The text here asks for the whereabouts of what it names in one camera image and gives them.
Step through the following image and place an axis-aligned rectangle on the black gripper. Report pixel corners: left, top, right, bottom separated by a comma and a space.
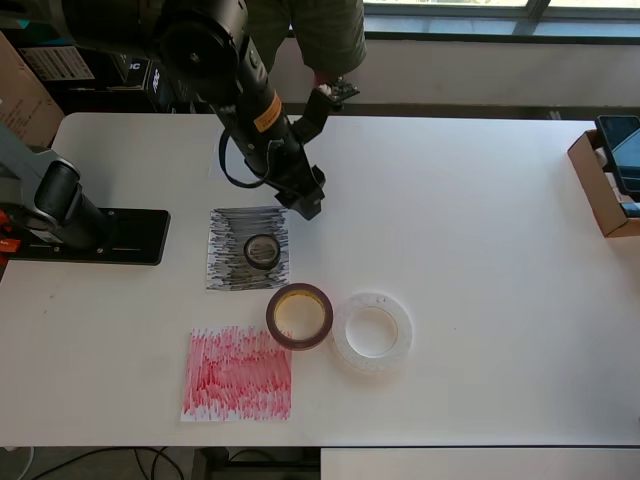
273, 167, 327, 222

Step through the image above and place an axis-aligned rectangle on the dark window frame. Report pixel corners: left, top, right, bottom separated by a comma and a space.
363, 0, 640, 44

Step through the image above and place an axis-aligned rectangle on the black tape roll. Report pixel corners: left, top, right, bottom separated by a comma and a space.
242, 232, 282, 272

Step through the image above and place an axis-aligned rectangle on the black AOC carton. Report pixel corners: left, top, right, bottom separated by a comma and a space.
107, 52, 171, 114

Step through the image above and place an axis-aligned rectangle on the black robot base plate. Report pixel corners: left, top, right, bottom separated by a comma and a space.
9, 208, 172, 267

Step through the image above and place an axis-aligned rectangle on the white tape roll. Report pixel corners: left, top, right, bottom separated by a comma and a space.
329, 292, 415, 375

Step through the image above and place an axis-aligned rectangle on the small open cardboard box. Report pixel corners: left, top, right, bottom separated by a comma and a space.
567, 128, 640, 239

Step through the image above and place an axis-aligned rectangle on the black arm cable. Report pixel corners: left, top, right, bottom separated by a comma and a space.
217, 129, 281, 189

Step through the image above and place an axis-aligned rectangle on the person in dark shirt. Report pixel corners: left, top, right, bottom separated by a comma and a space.
239, 0, 369, 89

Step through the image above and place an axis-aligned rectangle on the red tape roll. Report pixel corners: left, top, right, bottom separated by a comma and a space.
264, 282, 335, 352

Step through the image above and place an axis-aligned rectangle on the dark tablet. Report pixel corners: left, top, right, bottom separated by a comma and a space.
594, 114, 640, 196

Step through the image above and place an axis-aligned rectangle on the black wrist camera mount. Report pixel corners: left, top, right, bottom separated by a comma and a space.
293, 76, 362, 147

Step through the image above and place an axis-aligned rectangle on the black carton white label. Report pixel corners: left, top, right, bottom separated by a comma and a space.
18, 45, 99, 94

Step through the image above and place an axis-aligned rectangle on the wide brown cardboard box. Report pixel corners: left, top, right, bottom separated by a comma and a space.
0, 30, 66, 150

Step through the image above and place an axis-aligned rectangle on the black scribbled paper sheet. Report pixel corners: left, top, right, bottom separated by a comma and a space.
205, 203, 292, 292

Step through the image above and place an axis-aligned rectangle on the orange black clamp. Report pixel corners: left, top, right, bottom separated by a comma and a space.
0, 207, 24, 256

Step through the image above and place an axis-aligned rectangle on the red scribbled paper sheet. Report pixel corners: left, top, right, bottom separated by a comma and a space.
179, 324, 294, 424

